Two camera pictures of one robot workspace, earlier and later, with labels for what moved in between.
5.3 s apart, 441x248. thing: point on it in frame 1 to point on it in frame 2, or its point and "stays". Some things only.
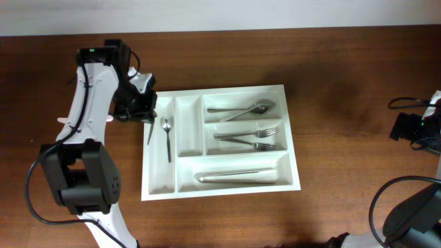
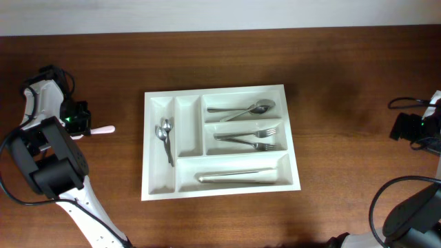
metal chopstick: x=242 y=180 stays
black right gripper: x=404 y=125 stays
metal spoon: x=256 y=109 stays
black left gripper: x=145 y=108 to x=83 y=124
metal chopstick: x=230 y=172 stays
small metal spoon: x=152 y=127 to x=161 y=133
